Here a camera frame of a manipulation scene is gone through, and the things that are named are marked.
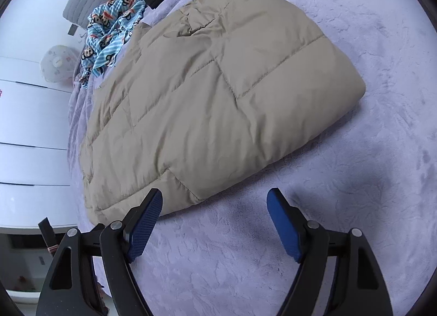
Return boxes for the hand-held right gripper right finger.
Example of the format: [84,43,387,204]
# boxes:
[266,188,391,316]

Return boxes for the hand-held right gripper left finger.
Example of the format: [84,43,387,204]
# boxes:
[36,188,163,316]

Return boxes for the beige puffer jacket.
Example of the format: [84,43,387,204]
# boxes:
[78,0,367,226]

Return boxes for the purple plush blanket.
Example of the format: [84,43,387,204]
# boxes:
[66,0,437,316]

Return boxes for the white wardrobe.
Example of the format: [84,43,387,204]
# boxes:
[0,57,81,228]

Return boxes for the white covered fan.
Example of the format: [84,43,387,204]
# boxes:
[40,45,76,83]

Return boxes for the blue monkey print garment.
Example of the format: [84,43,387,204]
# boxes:
[79,0,147,90]

